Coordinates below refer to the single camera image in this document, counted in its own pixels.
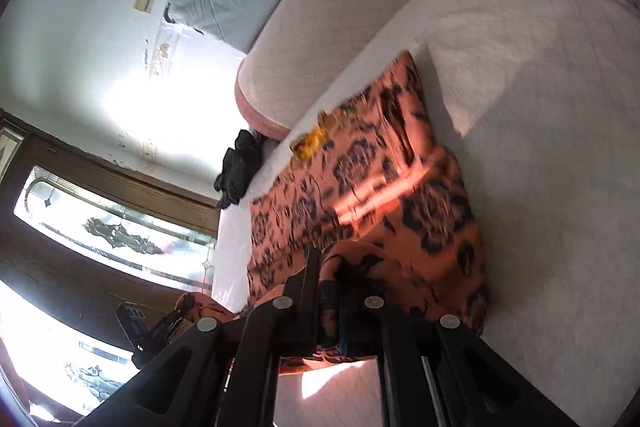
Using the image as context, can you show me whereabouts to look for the pink quilted bed cover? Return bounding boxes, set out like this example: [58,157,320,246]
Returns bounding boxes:
[212,0,640,427]

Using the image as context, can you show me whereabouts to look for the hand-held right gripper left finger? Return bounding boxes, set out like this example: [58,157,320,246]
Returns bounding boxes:
[70,247,322,427]

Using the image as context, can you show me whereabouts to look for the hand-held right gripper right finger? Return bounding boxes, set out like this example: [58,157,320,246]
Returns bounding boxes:
[339,264,581,427]

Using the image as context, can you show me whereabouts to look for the pink quilted bolster cushion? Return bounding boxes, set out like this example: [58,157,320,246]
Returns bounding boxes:
[235,0,451,142]

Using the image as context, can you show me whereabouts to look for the orange floral garment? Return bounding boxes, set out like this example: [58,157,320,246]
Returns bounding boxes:
[175,51,490,375]

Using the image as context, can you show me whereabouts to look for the black cloth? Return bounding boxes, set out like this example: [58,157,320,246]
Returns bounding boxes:
[214,129,264,210]

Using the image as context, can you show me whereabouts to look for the wooden door with patterned glass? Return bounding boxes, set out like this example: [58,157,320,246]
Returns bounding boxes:
[0,107,221,427]

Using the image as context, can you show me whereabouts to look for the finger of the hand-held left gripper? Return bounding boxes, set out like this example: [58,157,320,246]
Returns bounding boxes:
[146,294,198,352]

